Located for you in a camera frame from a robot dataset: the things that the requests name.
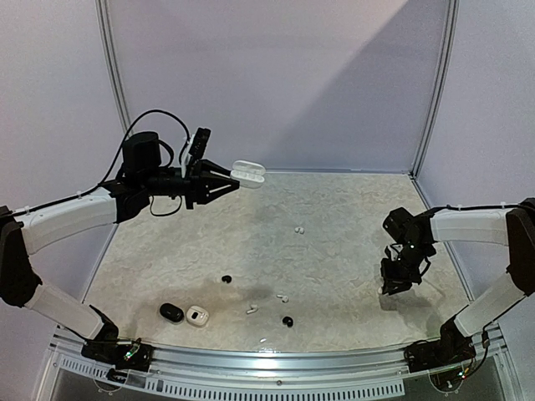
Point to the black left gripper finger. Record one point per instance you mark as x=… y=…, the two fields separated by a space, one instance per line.
x=213 y=168
x=218 y=188

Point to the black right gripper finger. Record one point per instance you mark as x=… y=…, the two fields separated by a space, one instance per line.
x=398 y=287
x=387 y=287

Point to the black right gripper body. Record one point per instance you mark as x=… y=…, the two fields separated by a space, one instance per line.
x=395 y=275

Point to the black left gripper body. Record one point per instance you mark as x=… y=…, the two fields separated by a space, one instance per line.
x=191 y=183

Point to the white earbud charging case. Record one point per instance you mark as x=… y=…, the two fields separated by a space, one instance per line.
x=249 y=174

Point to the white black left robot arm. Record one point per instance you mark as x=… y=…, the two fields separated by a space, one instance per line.
x=54 y=232

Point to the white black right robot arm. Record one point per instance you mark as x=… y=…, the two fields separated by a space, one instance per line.
x=494 y=247

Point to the black oval charging case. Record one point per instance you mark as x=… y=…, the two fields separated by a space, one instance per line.
x=171 y=312

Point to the beige open charging case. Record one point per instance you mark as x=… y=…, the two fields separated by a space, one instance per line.
x=197 y=316

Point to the white stem earbud right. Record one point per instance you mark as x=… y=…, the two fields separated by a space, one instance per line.
x=283 y=298

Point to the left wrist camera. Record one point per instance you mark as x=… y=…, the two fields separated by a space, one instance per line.
x=195 y=147

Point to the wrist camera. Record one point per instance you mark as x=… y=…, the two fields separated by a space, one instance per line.
x=195 y=147
x=397 y=223

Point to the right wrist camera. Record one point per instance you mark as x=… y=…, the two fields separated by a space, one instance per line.
x=397 y=223

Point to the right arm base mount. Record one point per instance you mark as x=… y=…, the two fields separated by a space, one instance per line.
x=451 y=347

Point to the aluminium front rail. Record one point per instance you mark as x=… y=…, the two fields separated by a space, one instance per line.
x=179 y=373

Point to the black earbud near rail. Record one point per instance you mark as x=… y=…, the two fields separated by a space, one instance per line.
x=287 y=321

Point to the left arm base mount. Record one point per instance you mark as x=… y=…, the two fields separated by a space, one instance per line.
x=122 y=354

